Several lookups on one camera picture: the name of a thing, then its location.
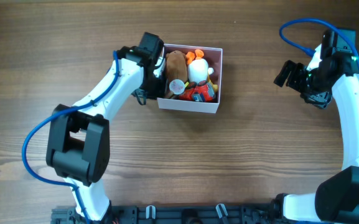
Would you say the white duck plush toy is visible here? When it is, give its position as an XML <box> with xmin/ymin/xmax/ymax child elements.
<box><xmin>185</xmin><ymin>49</ymin><xmax>218</xmax><ymax>93</ymax></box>

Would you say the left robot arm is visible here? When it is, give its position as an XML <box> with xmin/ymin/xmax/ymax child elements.
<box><xmin>45</xmin><ymin>32</ymin><xmax>166</xmax><ymax>223</ymax></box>

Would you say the white pig rattle drum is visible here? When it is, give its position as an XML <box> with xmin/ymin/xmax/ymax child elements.
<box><xmin>168</xmin><ymin>79</ymin><xmax>185</xmax><ymax>98</ymax></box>

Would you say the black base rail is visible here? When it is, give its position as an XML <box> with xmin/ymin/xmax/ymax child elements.
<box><xmin>50</xmin><ymin>203</ymin><xmax>279</xmax><ymax>224</ymax></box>

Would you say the red toy fire truck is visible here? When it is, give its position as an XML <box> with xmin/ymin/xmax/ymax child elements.
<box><xmin>179</xmin><ymin>80</ymin><xmax>216</xmax><ymax>103</ymax></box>

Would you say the brown plush toy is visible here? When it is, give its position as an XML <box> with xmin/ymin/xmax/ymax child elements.
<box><xmin>166</xmin><ymin>50</ymin><xmax>188</xmax><ymax>98</ymax></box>

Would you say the left blue cable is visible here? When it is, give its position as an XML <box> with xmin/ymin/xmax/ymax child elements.
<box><xmin>21</xmin><ymin>50</ymin><xmax>121</xmax><ymax>224</ymax></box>

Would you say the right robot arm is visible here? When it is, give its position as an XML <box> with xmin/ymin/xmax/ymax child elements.
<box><xmin>270</xmin><ymin>29</ymin><xmax>359</xmax><ymax>223</ymax></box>

